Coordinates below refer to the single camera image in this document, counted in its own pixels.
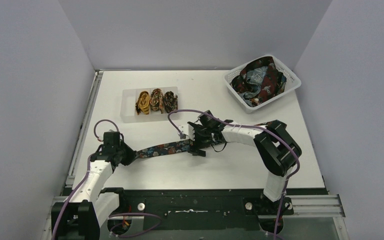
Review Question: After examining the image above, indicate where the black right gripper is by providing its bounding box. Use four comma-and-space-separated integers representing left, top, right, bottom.
188, 122, 213, 156

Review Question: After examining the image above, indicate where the navy floral tie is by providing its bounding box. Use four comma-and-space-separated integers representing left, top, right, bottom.
136, 120, 280, 160

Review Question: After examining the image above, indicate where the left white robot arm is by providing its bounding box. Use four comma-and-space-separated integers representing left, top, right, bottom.
51, 131, 136, 240

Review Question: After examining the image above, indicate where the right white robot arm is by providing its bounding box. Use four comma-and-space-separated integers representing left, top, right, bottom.
180, 110, 302, 202

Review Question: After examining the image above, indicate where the pile of patterned ties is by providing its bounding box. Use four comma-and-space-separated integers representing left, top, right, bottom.
230, 56, 287, 107

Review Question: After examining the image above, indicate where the clear plastic organizer tray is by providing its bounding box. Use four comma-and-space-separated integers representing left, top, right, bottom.
120, 86, 180, 123

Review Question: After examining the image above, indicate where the yellow rolled tie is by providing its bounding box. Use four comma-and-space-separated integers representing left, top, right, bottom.
135, 91, 150, 115

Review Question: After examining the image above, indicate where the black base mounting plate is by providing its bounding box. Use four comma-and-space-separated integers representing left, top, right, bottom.
61, 188, 329, 231

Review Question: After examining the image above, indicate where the dark brown rolled tie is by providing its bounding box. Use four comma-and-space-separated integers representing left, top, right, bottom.
163, 91, 178, 113

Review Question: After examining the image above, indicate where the orange patterned rolled tie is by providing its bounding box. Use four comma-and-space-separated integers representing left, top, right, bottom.
150, 88, 164, 114

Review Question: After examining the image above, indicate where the white plastic basket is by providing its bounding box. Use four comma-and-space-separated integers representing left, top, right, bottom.
223, 54, 302, 114

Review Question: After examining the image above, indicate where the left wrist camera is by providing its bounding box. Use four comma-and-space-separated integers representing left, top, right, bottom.
103, 128, 120, 133

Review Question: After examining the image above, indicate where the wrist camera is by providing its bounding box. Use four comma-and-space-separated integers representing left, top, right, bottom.
178, 124, 190, 139
103, 128, 120, 133

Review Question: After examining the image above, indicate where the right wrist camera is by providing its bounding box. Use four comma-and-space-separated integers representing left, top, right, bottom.
178, 124, 190, 139

